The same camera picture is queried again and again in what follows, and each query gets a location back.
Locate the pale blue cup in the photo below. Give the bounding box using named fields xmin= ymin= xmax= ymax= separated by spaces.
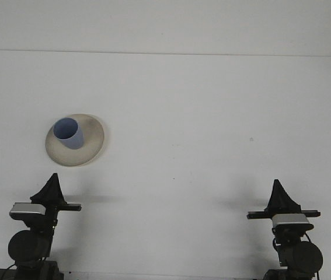
xmin=53 ymin=117 xmax=85 ymax=150

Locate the pale round plate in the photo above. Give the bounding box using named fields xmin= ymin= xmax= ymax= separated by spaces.
xmin=44 ymin=113 xmax=105 ymax=167

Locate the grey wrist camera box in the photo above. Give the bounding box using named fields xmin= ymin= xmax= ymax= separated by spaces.
xmin=271 ymin=213 xmax=313 ymax=231
xmin=9 ymin=203 xmax=47 ymax=222

